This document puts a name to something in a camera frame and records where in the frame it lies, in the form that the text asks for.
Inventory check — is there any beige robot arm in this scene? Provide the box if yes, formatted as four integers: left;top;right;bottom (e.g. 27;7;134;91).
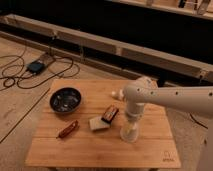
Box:
122;77;213;171

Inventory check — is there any black floor cable right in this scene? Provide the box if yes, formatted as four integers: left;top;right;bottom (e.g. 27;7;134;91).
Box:
189;113;209;130

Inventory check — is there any black floor cable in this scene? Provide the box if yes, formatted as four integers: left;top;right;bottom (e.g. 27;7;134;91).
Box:
189;113;209;130
0;44;81;144

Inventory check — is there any beige sponge block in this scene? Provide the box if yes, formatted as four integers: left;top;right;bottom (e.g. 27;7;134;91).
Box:
89;116;110;131

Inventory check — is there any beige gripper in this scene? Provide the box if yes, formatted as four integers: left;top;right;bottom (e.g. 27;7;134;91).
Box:
120;102;145;142

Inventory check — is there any wooden bamboo table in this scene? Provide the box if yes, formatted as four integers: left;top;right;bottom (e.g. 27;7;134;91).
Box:
26;79;181;168

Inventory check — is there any dark ceramic bowl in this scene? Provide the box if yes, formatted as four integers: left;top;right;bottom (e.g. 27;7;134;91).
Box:
49;87;82;114

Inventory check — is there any red-brown pocket knife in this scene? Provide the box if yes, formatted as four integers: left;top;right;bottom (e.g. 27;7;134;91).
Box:
56;120;78;139

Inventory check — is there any long wooden shelf frame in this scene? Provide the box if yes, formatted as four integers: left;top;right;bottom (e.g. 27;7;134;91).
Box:
0;14;213;85

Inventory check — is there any brown chocolate bar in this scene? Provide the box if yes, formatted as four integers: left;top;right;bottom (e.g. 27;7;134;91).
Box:
101;105;119;123

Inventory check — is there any blue power adapter box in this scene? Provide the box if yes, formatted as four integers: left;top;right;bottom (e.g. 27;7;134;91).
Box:
27;61;45;74

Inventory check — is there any black floor cable left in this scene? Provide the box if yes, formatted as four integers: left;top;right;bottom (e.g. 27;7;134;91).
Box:
0;44;81;144

